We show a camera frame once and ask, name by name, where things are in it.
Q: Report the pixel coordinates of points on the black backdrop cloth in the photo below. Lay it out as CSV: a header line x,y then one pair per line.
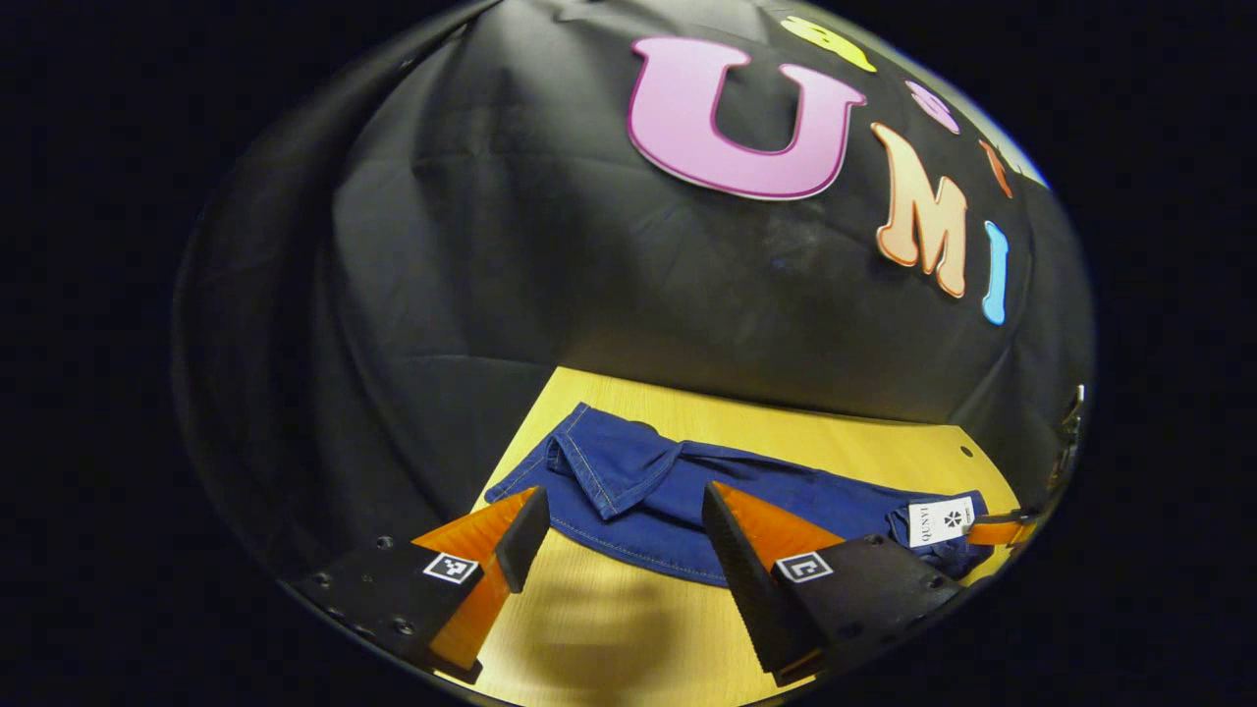
x,y
491,245

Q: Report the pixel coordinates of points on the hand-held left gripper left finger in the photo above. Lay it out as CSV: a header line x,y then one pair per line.
x,y
523,540

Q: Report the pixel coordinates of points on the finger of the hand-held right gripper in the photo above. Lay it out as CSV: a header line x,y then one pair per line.
x,y
1002,531

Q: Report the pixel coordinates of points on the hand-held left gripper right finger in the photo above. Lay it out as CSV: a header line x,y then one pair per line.
x,y
746,579

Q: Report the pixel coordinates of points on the blue denim jeans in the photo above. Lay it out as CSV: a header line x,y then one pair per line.
x,y
628,481

